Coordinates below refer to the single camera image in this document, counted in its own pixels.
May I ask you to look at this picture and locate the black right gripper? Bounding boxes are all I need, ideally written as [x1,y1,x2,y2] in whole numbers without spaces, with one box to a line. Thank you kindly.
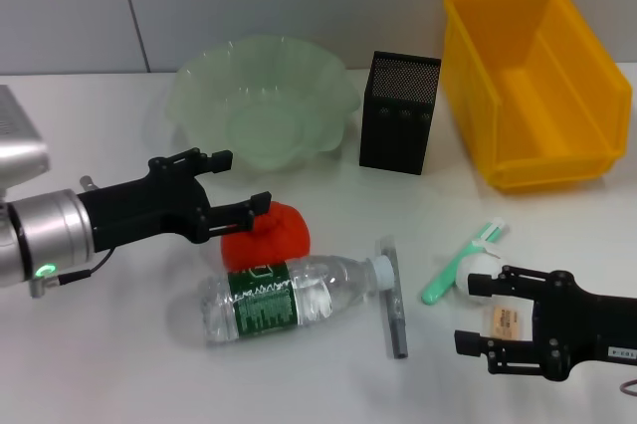
[453,265,637,382]

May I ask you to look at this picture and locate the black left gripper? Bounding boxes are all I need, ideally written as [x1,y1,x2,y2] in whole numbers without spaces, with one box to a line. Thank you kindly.
[79,146,273,252]

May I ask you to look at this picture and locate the white paper ball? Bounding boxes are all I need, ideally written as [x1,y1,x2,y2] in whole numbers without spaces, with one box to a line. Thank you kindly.
[456,253,502,307]

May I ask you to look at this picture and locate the red-orange toy orange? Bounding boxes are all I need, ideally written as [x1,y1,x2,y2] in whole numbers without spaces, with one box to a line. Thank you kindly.
[220,200,312,274]

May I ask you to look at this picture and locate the clear green-label water bottle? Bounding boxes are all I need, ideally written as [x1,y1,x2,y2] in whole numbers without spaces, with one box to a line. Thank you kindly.
[198,253,395,348]

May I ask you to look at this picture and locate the beige eraser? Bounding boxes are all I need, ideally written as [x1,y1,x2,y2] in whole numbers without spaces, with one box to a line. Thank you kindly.
[489,305,522,341]

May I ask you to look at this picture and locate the pale green glass fruit plate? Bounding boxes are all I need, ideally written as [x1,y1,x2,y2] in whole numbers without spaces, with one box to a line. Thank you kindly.
[165,35,362,174]

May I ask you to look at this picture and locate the grey pen in clear sleeve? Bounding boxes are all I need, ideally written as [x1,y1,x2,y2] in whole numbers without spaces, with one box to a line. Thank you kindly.
[374,236,411,361]

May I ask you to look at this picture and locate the black mesh pen holder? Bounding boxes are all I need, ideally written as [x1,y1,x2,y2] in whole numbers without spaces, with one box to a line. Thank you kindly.
[358,50,443,177]

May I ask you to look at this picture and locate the yellow plastic bin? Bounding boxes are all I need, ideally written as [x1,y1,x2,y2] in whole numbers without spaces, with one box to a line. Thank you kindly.
[442,0,634,195]

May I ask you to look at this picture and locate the left arm cable with plug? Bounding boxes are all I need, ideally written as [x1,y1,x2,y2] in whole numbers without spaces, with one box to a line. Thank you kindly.
[29,248,117,299]

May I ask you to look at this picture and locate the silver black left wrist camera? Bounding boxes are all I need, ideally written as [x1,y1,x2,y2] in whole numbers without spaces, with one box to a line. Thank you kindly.
[0,85,52,197]

